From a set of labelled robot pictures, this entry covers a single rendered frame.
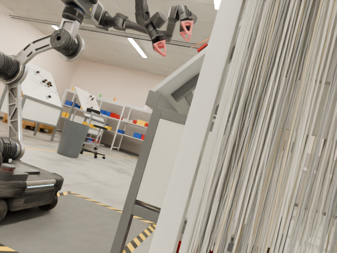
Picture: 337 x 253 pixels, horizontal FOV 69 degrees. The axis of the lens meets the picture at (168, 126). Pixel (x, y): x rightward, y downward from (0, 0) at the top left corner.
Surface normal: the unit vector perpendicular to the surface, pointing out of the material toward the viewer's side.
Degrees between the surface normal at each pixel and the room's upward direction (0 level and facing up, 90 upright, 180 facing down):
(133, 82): 90
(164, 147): 90
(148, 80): 90
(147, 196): 90
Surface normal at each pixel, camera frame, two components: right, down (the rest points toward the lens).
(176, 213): -0.26, -0.15
